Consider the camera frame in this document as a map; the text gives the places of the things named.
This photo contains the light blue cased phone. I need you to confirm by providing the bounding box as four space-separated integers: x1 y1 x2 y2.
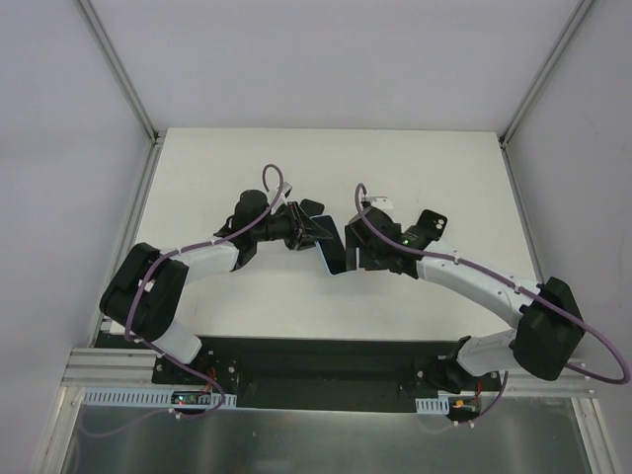
313 215 348 277

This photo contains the black phone case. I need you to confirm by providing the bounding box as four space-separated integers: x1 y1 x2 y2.
415 209 448 241

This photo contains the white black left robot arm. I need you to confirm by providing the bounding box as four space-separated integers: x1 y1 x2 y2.
99 190 340 384

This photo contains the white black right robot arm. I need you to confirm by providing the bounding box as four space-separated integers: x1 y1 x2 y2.
345 205 585 393

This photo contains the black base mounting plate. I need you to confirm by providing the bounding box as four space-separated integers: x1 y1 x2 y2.
96 333 567 411

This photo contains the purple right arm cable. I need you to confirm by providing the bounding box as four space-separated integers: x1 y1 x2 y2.
354 182 631 431

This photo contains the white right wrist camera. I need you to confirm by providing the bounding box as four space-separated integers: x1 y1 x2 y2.
361 196 394 212

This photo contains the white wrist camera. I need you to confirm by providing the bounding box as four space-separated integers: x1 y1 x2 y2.
274 182 292 202
361 196 394 212

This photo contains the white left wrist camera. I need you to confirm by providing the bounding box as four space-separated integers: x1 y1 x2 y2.
274 182 292 202

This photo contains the white right cable duct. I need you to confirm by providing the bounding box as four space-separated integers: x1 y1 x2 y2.
415 396 450 416

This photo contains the white cable duct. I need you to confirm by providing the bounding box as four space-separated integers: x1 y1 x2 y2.
415 396 450 416
83 388 237 410

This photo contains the right aluminium frame post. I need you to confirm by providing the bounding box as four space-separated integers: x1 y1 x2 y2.
499 0 598 150

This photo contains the aluminium frame post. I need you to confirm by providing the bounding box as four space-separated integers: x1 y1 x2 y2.
499 0 598 150
74 0 161 145

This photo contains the horizontal aluminium frame rail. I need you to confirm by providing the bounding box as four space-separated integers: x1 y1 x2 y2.
61 348 156 387

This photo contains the white left cable duct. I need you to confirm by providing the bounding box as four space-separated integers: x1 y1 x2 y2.
83 388 237 410

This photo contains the left aluminium frame post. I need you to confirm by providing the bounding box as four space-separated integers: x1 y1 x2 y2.
74 0 161 145

